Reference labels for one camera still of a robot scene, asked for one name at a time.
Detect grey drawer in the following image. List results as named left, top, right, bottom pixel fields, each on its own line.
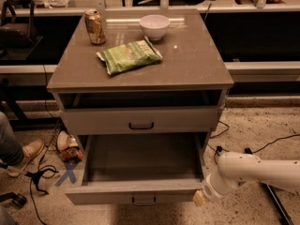
left=66, top=133, right=204, bottom=206
left=60, top=106, right=221, bottom=135

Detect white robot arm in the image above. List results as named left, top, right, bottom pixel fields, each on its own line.
left=193, top=152, right=300, bottom=206

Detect grey drawer cabinet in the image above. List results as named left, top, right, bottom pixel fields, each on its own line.
left=46, top=8, right=234, bottom=152

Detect black floor bar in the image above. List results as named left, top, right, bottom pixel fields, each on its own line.
left=262, top=184, right=294, bottom=225

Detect blue tape cross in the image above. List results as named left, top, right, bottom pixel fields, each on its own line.
left=55, top=162, right=78, bottom=187

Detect toys on floor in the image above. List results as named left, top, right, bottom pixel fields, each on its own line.
left=56, top=131, right=83, bottom=161

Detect green chip bag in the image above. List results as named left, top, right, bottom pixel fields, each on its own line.
left=97, top=37, right=162, bottom=76

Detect tan shoe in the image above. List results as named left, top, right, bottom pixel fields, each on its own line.
left=7, top=139, right=44, bottom=177

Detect white bowl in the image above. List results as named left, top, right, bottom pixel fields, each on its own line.
left=139, top=15, right=170, bottom=40

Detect black caster wheel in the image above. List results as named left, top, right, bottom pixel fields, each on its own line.
left=0, top=192, right=27, bottom=208

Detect jeans leg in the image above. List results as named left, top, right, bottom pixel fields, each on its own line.
left=0, top=112, right=23, bottom=166

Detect soda can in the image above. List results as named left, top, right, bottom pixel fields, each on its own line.
left=84, top=9, right=106, bottom=45

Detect dark chair left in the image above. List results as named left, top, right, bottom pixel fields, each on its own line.
left=0, top=0, right=42, bottom=61

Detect black floor cable right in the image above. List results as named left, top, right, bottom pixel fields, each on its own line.
left=207, top=120, right=300, bottom=166

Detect black cable left floor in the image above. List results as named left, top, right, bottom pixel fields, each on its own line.
left=25, top=164, right=60, bottom=225

